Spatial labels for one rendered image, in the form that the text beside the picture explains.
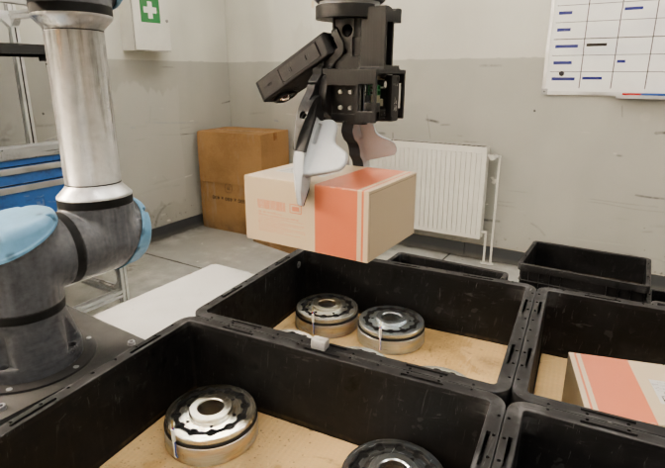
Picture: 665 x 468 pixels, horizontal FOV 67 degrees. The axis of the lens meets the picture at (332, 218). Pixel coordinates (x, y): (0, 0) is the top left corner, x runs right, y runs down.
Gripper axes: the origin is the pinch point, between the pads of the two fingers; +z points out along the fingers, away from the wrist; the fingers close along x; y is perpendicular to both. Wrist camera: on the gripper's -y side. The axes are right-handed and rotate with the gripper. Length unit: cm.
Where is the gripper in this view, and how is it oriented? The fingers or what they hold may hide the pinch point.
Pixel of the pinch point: (331, 192)
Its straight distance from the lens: 59.1
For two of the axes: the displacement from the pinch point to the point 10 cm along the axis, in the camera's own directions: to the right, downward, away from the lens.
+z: -0.1, 9.6, 2.8
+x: 5.2, -2.3, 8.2
